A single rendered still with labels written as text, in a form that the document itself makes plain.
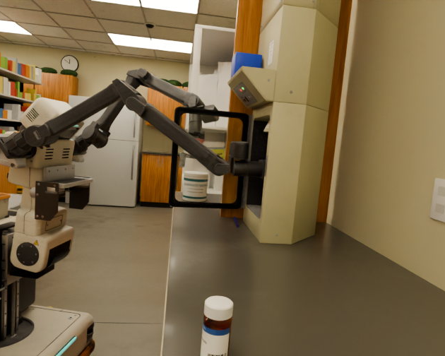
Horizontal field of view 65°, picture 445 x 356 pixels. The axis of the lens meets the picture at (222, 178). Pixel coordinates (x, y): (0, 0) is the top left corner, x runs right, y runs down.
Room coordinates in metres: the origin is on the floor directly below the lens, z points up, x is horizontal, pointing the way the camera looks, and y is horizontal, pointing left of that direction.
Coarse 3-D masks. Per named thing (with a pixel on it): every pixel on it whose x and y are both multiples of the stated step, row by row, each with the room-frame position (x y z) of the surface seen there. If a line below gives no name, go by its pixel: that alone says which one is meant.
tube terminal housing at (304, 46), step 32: (288, 32) 1.14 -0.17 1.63; (320, 32) 1.19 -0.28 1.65; (288, 64) 1.15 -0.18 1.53; (320, 64) 1.22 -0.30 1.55; (288, 96) 1.15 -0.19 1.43; (320, 96) 1.24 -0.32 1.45; (288, 128) 1.15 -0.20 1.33; (320, 128) 1.26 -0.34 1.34; (288, 160) 1.15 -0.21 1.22; (320, 160) 1.29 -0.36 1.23; (288, 192) 1.15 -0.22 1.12; (256, 224) 1.21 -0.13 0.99; (288, 224) 1.15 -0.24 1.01
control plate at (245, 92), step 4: (240, 84) 1.26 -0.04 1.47; (236, 88) 1.36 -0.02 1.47; (240, 88) 1.30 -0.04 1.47; (244, 88) 1.25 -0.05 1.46; (236, 92) 1.40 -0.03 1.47; (240, 92) 1.34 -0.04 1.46; (244, 92) 1.29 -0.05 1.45; (248, 92) 1.25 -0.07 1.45; (240, 96) 1.39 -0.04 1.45; (244, 96) 1.33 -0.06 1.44; (248, 96) 1.29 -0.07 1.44; (252, 96) 1.24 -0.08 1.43; (252, 100) 1.28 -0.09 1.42; (256, 100) 1.23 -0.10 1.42; (248, 104) 1.37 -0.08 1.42
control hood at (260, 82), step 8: (240, 72) 1.16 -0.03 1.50; (248, 72) 1.13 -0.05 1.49; (256, 72) 1.13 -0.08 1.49; (264, 72) 1.14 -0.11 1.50; (272, 72) 1.14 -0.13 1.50; (232, 80) 1.32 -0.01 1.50; (240, 80) 1.23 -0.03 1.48; (248, 80) 1.15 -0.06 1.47; (256, 80) 1.13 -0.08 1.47; (264, 80) 1.14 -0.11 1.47; (272, 80) 1.14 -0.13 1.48; (232, 88) 1.42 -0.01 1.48; (248, 88) 1.22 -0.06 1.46; (256, 88) 1.14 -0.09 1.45; (264, 88) 1.14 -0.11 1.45; (272, 88) 1.14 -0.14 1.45; (256, 96) 1.20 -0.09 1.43; (264, 96) 1.14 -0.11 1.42; (272, 96) 1.14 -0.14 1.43; (256, 104) 1.28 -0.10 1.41; (264, 104) 1.24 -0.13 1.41
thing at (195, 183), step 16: (192, 128) 1.39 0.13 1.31; (208, 128) 1.40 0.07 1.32; (224, 128) 1.42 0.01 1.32; (240, 128) 1.43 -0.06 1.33; (208, 144) 1.40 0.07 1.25; (224, 144) 1.42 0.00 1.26; (192, 160) 1.39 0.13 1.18; (192, 176) 1.39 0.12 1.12; (208, 176) 1.41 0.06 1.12; (224, 176) 1.42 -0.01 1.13; (176, 192) 1.38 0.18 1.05; (192, 192) 1.39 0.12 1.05; (208, 192) 1.41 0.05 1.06; (224, 192) 1.42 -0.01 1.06
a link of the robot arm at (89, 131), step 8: (128, 72) 1.79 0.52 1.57; (128, 80) 1.78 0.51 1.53; (136, 80) 1.78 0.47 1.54; (136, 88) 1.80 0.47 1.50; (112, 104) 1.75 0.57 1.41; (120, 104) 1.75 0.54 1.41; (104, 112) 1.74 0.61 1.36; (112, 112) 1.73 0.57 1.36; (104, 120) 1.71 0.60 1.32; (112, 120) 1.74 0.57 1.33; (88, 128) 1.69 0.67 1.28; (96, 128) 1.69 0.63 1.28; (104, 128) 1.72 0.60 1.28; (88, 136) 1.66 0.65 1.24; (96, 136) 1.68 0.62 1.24; (104, 144) 1.73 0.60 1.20
